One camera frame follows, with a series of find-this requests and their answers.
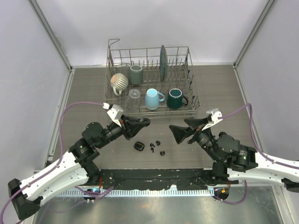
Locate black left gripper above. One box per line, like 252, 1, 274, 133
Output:
97, 114, 146, 149

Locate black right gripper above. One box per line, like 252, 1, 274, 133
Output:
168, 118, 220, 163

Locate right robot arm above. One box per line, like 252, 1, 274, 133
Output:
169, 118, 299, 193

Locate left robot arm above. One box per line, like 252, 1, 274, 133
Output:
8, 115, 150, 220

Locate small black earbud case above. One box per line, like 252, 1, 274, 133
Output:
134, 141, 145, 152

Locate black earbud with stem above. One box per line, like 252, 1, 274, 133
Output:
150, 143, 155, 153

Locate clear glass tumbler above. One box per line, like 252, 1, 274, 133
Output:
127, 89, 141, 109

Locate dark green mug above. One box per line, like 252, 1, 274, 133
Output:
167, 88, 189, 109

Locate light blue mug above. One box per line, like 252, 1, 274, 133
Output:
145, 88, 165, 110

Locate striped ceramic mug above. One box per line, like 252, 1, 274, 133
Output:
110, 73, 128, 96

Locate grey ceramic cup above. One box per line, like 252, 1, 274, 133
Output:
129, 65, 143, 85

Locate dark teal plate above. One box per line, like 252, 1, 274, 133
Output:
159, 45, 168, 81

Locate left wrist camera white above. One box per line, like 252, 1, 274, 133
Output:
102, 103, 124, 126

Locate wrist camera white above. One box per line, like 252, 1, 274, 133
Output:
202, 108, 223, 131
102, 103, 124, 126

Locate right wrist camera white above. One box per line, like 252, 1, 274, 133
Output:
202, 108, 223, 131

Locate metal wire dish rack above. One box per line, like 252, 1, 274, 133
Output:
104, 39, 200, 120

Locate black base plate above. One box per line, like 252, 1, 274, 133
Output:
82, 168, 228, 191

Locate white slotted cable duct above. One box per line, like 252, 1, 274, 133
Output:
50, 188, 215, 198

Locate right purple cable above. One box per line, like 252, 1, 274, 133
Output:
219, 103, 299, 164

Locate purple cable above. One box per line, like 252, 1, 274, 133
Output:
0, 101, 106, 224
219, 103, 299, 164

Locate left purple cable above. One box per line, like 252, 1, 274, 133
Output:
0, 101, 106, 224

